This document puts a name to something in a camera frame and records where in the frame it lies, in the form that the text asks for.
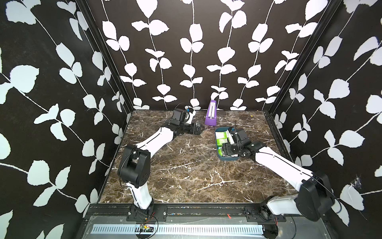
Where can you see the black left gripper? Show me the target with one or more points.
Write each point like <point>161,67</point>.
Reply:
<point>197,131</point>

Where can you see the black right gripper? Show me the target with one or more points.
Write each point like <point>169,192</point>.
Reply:
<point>226,149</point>

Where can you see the green tissue pack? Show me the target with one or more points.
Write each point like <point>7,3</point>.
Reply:
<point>220,152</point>
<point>220,142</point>
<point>221,135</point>

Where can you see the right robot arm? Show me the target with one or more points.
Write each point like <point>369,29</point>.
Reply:
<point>314,196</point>

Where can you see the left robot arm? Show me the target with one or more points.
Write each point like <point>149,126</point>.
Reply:
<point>135,166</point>

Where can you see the teal plastic storage box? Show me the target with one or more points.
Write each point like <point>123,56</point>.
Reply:
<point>221,157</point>

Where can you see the purple metronome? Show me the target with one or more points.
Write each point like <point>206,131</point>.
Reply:
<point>211,116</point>

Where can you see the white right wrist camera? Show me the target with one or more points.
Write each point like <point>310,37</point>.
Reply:
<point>232,135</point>

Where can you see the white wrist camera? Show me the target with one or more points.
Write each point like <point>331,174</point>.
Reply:
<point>232,135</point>
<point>190,115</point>

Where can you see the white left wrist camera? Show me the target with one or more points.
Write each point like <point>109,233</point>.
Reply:
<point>190,115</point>

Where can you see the black front rail base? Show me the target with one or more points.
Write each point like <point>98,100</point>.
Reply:
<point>198,221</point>

